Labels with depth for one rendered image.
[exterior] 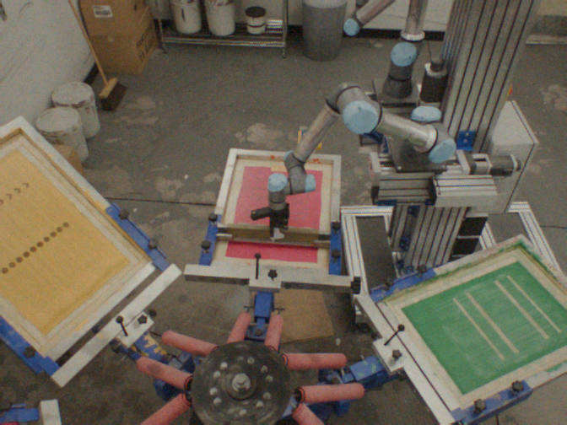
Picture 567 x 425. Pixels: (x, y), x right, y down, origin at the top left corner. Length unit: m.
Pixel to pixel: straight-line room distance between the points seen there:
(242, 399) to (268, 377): 0.10
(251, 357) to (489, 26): 1.55
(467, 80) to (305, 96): 2.71
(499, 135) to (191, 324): 2.01
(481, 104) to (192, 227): 2.15
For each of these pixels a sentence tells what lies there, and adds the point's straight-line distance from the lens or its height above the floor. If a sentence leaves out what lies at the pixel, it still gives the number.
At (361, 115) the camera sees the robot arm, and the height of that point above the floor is 1.66.
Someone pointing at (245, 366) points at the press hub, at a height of 1.31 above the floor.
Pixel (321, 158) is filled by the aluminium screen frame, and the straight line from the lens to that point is 2.79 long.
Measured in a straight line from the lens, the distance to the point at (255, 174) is 2.75.
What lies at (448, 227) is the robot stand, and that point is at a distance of 3.09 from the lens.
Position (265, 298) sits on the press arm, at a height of 1.04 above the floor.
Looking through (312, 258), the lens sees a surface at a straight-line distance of 2.37.
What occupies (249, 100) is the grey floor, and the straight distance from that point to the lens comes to 4.94.
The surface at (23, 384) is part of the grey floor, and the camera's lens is 3.44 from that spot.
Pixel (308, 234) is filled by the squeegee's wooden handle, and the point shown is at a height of 1.05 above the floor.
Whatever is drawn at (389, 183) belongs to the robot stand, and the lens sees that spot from 2.47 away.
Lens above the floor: 2.81
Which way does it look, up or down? 46 degrees down
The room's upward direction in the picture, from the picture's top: straight up
